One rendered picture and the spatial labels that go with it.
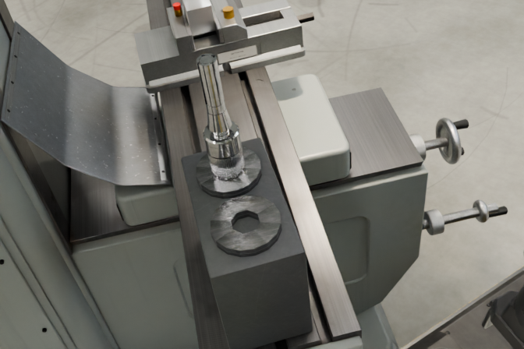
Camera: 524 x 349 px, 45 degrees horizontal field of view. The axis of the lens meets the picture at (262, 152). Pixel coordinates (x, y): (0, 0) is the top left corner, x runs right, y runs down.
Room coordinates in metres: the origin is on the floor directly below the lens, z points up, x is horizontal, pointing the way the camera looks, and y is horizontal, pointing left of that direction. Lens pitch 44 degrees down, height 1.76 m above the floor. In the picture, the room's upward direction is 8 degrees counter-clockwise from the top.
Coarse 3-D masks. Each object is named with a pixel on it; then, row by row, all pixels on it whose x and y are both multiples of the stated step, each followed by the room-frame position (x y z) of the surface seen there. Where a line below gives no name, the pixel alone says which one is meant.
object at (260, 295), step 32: (192, 160) 0.65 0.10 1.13; (256, 160) 0.62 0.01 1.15; (192, 192) 0.59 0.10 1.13; (224, 192) 0.57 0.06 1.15; (256, 192) 0.57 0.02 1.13; (224, 224) 0.51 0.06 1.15; (256, 224) 0.52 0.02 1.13; (288, 224) 0.51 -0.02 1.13; (224, 256) 0.47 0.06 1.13; (256, 256) 0.47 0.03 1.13; (288, 256) 0.46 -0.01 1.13; (224, 288) 0.45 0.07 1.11; (256, 288) 0.45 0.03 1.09; (288, 288) 0.46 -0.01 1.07; (224, 320) 0.45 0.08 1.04; (256, 320) 0.45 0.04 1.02; (288, 320) 0.46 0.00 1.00
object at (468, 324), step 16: (496, 288) 0.71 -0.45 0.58; (512, 288) 0.70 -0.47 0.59; (480, 304) 0.68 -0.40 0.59; (448, 320) 0.66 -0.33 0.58; (464, 320) 0.64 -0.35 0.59; (480, 320) 0.64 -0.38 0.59; (432, 336) 0.62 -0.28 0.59; (448, 336) 0.61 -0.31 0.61; (464, 336) 0.61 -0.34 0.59; (480, 336) 0.61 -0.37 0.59; (496, 336) 0.60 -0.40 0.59
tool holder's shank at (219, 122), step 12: (204, 60) 0.61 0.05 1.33; (216, 60) 0.61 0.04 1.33; (204, 72) 0.60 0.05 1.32; (216, 72) 0.60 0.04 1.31; (204, 84) 0.60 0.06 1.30; (216, 84) 0.60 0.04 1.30; (204, 96) 0.61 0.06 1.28; (216, 96) 0.60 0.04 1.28; (216, 108) 0.60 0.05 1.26; (216, 120) 0.60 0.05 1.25; (228, 120) 0.61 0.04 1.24; (216, 132) 0.60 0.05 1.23
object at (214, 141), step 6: (234, 126) 0.62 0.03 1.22; (204, 132) 0.61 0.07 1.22; (210, 132) 0.61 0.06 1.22; (228, 132) 0.60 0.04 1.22; (234, 132) 0.60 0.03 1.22; (204, 138) 0.60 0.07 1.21; (210, 138) 0.60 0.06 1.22; (216, 138) 0.60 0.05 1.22; (222, 138) 0.60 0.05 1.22; (228, 138) 0.59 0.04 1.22; (234, 138) 0.60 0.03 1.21; (210, 144) 0.59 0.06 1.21; (216, 144) 0.59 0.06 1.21; (222, 144) 0.59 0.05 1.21; (228, 144) 0.59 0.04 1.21
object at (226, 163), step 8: (240, 144) 0.60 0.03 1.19; (208, 152) 0.60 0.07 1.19; (216, 152) 0.59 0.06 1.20; (224, 152) 0.59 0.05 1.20; (232, 152) 0.59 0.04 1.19; (240, 152) 0.60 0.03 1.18; (216, 160) 0.59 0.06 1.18; (224, 160) 0.59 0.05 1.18; (232, 160) 0.59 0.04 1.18; (240, 160) 0.60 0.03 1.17; (216, 168) 0.59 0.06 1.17; (224, 168) 0.59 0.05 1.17; (232, 168) 0.59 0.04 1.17; (240, 168) 0.60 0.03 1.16; (216, 176) 0.60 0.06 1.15; (224, 176) 0.59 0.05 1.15; (232, 176) 0.59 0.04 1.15
